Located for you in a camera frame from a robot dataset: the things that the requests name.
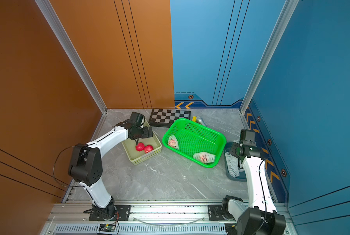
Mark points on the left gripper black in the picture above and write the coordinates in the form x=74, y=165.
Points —
x=147, y=134

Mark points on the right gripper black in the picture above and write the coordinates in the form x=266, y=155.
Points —
x=232, y=150

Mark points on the bare red apple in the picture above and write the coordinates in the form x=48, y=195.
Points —
x=140, y=147
x=148, y=148

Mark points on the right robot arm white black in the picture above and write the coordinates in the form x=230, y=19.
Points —
x=260, y=217

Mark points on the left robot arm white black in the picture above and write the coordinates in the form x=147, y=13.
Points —
x=86, y=162

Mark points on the black white checkerboard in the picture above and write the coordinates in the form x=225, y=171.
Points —
x=166, y=117

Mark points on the dark teal plastic tray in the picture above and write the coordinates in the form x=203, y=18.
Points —
x=242, y=176

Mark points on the pale green plastic basket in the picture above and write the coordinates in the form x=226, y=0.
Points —
x=136, y=157

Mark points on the bright green plastic basket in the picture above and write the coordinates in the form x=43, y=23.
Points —
x=195, y=138

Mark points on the grey cylinder yellow tip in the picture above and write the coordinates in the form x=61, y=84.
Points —
x=198, y=120

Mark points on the small right circuit board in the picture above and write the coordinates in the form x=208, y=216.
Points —
x=230, y=229

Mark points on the green circuit board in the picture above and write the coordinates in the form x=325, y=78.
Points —
x=107, y=229

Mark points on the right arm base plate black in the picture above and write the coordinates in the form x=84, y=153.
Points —
x=218, y=213

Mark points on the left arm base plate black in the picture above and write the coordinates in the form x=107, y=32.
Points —
x=111, y=213

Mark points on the aluminium front rail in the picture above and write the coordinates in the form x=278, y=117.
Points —
x=147, y=217

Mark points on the left aluminium corner post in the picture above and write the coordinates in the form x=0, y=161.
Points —
x=54, y=22

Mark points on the aluminium corner post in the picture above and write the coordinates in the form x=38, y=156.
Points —
x=54, y=22
x=276, y=35

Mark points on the right aluminium corner post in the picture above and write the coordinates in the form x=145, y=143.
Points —
x=276, y=35

